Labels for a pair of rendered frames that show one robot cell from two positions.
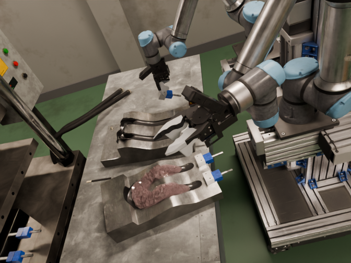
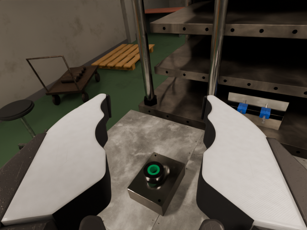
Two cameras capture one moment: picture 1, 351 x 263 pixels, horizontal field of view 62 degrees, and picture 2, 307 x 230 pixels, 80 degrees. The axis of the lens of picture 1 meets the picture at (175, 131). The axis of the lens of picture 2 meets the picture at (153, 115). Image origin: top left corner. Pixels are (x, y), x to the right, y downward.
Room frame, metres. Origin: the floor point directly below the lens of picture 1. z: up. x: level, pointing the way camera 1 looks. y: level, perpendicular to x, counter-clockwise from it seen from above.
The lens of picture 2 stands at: (0.52, -0.06, 1.49)
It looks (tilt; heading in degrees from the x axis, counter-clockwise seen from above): 37 degrees down; 110
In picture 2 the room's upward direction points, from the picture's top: 7 degrees counter-clockwise
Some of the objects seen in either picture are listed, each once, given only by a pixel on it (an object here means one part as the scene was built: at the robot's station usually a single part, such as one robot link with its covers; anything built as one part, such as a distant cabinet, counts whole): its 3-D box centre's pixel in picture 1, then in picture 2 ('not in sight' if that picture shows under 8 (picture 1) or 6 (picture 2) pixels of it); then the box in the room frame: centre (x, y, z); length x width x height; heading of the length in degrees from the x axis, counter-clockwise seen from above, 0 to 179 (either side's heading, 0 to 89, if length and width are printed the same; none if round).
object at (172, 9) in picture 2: not in sight; (163, 22); (-0.90, 5.89, 0.34); 1.26 x 0.65 x 0.67; 172
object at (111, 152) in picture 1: (146, 133); not in sight; (1.14, 0.15, 0.87); 0.50 x 0.26 x 0.14; 74
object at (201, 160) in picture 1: (209, 157); not in sight; (0.84, -0.10, 0.86); 0.13 x 0.05 x 0.05; 91
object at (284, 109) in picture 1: (298, 101); not in sight; (0.75, -0.49, 1.09); 0.15 x 0.15 x 0.10
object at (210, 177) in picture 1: (219, 175); not in sight; (0.73, -0.11, 0.86); 0.13 x 0.05 x 0.05; 91
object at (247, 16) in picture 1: (255, 19); not in sight; (1.25, -0.56, 1.20); 0.13 x 0.12 x 0.14; 6
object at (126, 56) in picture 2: not in sight; (125, 56); (-1.35, 3.84, 0.06); 1.41 x 0.98 x 0.13; 82
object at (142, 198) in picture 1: (156, 183); not in sight; (0.78, 0.16, 0.90); 0.26 x 0.18 x 0.08; 91
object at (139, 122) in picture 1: (145, 128); not in sight; (1.12, 0.14, 0.92); 0.35 x 0.16 x 0.09; 74
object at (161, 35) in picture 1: (167, 37); not in sight; (1.32, -0.14, 1.25); 0.11 x 0.11 x 0.08; 6
